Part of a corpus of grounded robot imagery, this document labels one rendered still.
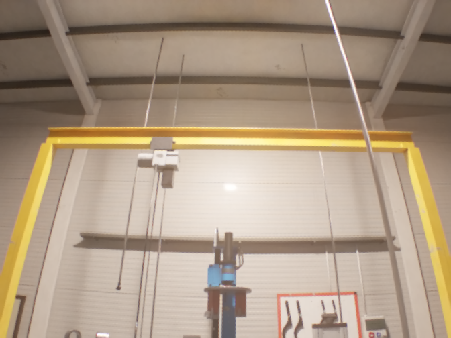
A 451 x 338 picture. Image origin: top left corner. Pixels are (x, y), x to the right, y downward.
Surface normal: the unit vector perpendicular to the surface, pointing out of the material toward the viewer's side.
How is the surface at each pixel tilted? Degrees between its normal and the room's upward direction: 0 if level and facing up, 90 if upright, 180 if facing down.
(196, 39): 174
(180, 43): 174
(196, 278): 90
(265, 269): 90
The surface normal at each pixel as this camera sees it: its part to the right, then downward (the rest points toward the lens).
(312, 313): 0.00, -0.50
